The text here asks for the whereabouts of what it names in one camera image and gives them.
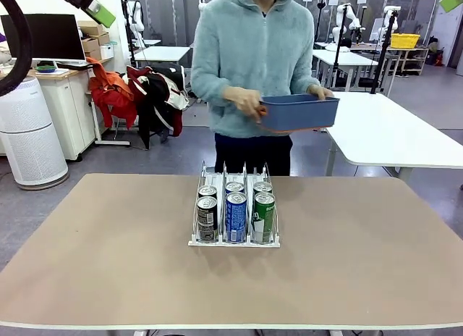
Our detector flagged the large white table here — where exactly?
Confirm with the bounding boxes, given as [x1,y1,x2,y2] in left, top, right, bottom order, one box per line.
[323,91,463,187]

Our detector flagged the black tripod pole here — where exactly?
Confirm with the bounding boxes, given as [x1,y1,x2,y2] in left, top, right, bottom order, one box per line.
[329,6,350,89]
[369,9,399,95]

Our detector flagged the white wire can dispenser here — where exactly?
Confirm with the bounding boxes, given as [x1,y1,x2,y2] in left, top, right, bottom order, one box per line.
[187,161,281,248]

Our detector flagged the person in teal fleece jacket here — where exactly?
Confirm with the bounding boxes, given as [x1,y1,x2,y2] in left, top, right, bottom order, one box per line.
[190,0,322,140]

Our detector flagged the orange jacket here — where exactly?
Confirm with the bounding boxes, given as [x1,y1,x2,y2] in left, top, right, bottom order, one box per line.
[86,56,139,131]

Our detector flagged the person's right hand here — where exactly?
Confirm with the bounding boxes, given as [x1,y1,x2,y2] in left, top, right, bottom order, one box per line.
[222,85,268,122]

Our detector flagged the blue plastic bin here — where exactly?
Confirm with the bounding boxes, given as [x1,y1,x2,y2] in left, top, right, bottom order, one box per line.
[257,93,341,134]

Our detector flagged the yellow basket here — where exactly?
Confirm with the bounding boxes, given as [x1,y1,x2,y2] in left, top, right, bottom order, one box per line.
[390,33,422,49]

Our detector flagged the person's left forearm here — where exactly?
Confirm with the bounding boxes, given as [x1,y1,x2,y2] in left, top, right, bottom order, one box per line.
[294,53,322,93]

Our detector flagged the wooden shelf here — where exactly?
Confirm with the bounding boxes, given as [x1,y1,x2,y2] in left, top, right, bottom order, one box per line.
[386,46,430,76]

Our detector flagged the person's right forearm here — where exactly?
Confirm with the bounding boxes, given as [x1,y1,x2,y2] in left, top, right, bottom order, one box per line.
[190,66,232,105]

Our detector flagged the white background table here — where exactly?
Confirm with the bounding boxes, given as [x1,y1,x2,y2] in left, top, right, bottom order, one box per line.
[129,45,192,67]
[313,49,380,93]

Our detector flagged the black computer monitor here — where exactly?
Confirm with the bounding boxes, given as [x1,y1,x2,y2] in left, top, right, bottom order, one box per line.
[0,13,87,64]

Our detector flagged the person's dark trousers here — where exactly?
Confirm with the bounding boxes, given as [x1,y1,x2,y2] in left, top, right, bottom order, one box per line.
[214,133,293,177]

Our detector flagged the person's left hand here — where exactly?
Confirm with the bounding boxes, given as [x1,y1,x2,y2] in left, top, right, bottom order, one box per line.
[307,84,334,101]

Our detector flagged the black and red jacket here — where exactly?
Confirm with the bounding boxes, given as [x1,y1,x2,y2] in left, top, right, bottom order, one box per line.
[126,64,190,151]

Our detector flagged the white air purifier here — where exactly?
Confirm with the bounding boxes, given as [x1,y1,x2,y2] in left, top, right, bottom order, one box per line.
[0,75,69,191]

